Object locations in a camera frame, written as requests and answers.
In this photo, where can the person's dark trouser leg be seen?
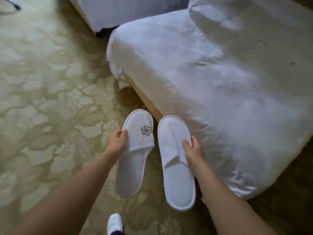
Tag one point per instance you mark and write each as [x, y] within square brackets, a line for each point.
[117, 233]

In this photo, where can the white striped bed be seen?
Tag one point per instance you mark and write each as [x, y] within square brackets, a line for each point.
[122, 12]

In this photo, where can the person's right hand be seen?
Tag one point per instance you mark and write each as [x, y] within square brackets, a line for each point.
[195, 156]

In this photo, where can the person's left hand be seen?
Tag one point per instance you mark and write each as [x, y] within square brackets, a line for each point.
[117, 144]

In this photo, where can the person's right forearm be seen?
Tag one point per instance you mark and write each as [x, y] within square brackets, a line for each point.
[227, 210]

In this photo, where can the metal chair leg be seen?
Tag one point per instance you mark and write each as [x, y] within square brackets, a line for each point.
[14, 5]

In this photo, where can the person's white shoe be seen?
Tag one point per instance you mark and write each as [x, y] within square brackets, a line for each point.
[115, 223]

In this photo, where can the plain white slipper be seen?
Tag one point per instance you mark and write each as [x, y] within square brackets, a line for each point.
[132, 173]
[178, 188]

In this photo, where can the person's left forearm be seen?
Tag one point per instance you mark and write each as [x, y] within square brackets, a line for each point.
[61, 205]

